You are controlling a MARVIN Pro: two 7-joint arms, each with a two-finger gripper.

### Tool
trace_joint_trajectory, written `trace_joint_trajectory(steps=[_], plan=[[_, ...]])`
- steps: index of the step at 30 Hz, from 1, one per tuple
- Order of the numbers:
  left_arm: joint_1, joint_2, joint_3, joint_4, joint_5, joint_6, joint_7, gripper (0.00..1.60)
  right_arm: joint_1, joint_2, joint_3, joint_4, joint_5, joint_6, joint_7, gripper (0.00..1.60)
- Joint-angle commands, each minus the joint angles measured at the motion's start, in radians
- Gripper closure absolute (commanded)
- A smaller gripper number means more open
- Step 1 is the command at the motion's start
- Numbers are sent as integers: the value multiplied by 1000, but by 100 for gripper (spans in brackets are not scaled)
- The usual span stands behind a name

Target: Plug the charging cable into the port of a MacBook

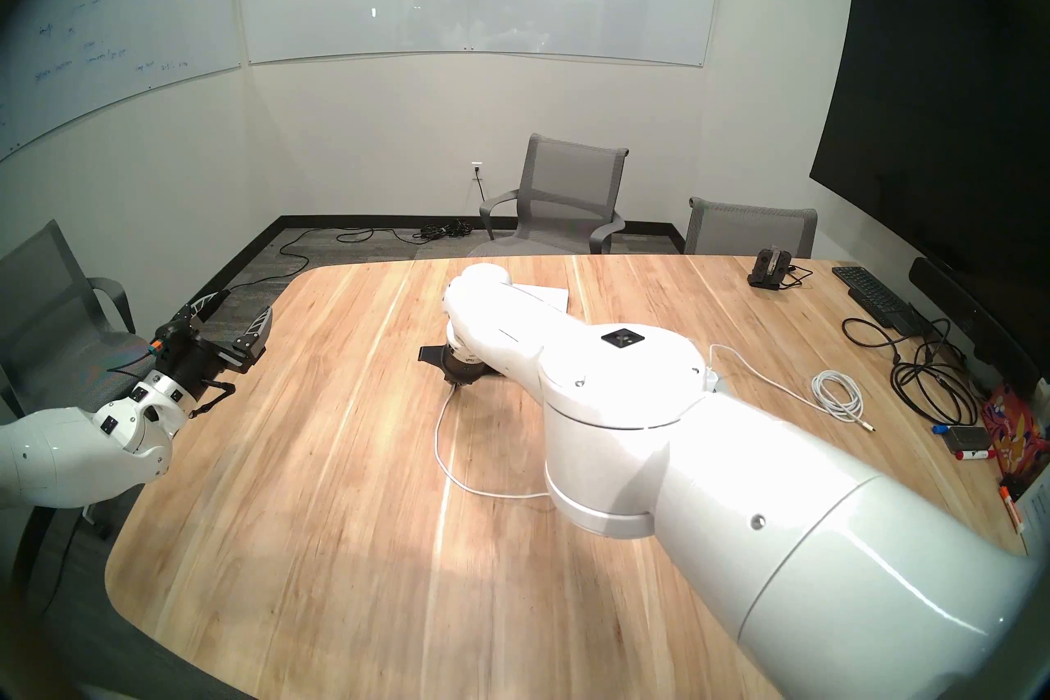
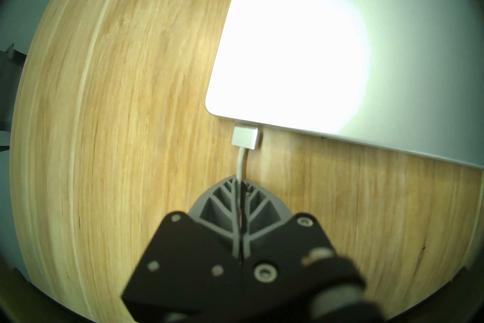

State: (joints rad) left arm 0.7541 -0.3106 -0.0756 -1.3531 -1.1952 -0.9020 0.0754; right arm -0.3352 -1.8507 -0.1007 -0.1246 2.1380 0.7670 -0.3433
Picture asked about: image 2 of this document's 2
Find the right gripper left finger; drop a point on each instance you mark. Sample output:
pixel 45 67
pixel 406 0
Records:
pixel 189 261

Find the silver MacBook laptop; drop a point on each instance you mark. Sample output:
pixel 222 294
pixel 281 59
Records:
pixel 321 53

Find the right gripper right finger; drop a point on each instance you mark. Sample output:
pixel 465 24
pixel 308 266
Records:
pixel 276 250

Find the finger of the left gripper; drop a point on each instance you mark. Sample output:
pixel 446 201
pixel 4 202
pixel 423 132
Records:
pixel 13 57

